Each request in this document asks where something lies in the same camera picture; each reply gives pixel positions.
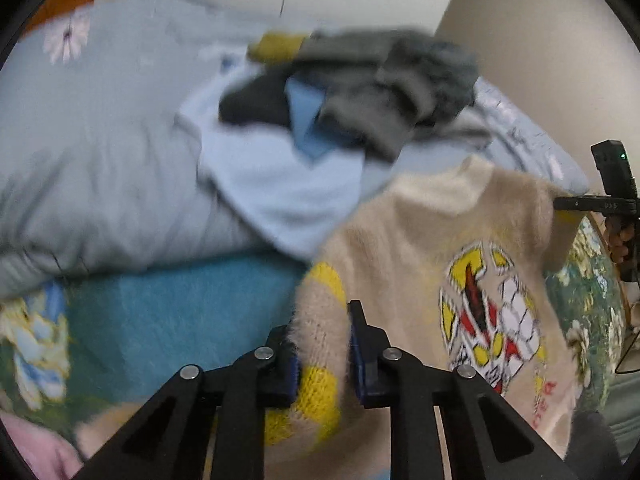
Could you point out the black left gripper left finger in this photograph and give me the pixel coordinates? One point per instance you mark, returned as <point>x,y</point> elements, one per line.
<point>204,423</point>

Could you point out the dark grey clothes pile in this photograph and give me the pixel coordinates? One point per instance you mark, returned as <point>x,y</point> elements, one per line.
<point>385,88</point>

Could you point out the blue folded garment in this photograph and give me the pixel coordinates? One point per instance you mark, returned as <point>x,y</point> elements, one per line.
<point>311,138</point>

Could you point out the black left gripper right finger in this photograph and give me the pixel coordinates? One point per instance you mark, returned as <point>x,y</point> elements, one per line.
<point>444,424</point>

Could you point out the light blue shirt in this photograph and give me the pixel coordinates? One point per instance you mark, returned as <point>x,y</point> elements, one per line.
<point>293,203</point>

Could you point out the pink cloth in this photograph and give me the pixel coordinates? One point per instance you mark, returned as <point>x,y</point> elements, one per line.
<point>48,455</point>

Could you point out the teal floral bed blanket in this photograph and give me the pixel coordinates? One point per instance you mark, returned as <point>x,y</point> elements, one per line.
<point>73,348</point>

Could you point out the light blue floral quilt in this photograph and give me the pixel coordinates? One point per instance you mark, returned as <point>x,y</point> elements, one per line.
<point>98,174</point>

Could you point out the yellow green garment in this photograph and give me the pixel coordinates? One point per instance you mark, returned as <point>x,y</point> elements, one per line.
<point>276,48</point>

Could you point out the beige fuzzy cartoon sweater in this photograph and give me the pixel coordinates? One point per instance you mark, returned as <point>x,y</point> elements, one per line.
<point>452,267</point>

